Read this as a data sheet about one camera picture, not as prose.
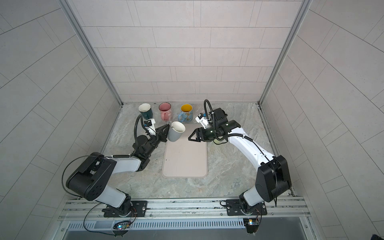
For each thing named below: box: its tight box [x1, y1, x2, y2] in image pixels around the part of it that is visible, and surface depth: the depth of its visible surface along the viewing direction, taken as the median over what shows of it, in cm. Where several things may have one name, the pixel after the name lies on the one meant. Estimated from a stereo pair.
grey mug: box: [167, 121, 186, 142], surface depth 80 cm
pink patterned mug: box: [158, 102, 173, 122], surface depth 102 cm
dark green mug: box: [138, 103, 153, 120], surface depth 102 cm
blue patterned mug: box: [178, 103, 193, 123], surface depth 101 cm
